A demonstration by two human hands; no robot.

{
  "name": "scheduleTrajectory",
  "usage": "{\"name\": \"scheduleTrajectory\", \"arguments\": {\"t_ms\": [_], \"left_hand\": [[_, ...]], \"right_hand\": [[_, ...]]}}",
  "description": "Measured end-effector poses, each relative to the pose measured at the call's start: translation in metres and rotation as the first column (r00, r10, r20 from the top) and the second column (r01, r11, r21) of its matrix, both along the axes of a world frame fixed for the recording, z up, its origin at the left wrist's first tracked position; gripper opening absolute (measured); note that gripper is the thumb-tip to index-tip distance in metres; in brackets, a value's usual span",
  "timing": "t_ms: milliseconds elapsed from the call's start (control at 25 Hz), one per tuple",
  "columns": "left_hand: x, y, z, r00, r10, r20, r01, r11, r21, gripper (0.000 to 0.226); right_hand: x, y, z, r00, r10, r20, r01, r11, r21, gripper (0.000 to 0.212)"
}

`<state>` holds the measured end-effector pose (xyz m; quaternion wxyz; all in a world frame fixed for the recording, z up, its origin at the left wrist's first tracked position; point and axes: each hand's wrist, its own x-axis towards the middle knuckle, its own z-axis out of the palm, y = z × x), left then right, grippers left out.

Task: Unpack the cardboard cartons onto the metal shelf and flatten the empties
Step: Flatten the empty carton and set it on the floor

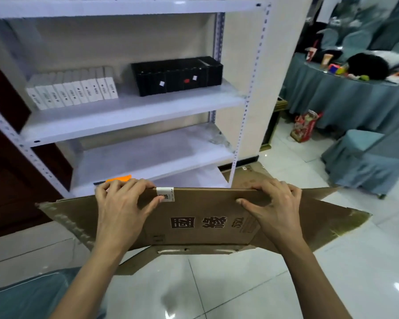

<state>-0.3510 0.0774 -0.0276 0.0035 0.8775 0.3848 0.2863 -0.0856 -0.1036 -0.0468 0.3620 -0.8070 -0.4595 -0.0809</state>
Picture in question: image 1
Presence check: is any person's right hand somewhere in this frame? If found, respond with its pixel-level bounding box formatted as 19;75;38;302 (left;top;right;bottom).
235;179;304;253

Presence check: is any person's left hand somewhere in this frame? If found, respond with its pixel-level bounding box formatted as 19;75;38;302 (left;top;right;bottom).
95;179;166;253

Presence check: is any large brown cardboard box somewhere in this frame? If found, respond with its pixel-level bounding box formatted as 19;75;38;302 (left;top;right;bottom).
233;161;276;190

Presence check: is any small printed brown carton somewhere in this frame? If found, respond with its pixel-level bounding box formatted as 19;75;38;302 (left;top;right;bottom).
37;187;373;276

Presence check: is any white metal shelving rack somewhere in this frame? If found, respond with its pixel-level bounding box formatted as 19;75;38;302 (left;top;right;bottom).
0;0;275;198

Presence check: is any row of slim white boxes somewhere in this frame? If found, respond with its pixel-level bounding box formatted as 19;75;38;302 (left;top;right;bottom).
25;66;119;111

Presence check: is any tidy line of black boxes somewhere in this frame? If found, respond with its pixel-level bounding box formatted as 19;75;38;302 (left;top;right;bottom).
131;56;224;97

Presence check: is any person's right forearm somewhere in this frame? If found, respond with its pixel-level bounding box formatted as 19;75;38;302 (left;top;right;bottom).
279;241;353;319

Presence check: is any person's left forearm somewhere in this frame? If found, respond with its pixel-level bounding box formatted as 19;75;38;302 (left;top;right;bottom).
50;239;130;319

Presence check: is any black and gold object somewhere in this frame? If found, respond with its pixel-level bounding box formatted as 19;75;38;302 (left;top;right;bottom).
259;97;290;152

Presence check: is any red printed bag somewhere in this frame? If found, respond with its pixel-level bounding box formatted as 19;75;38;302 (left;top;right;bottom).
290;109;323;144

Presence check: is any teal fabric chair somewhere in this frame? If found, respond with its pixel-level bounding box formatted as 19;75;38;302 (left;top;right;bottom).
0;265;107;319
321;123;399;197

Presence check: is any dark wooden door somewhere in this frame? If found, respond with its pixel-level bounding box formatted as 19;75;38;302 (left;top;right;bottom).
0;53;74;242

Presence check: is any green cloth covered table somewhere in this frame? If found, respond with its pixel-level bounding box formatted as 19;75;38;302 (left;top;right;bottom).
281;51;399;137

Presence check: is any black bag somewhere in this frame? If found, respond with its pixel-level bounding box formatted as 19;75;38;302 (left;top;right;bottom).
345;53;389;81

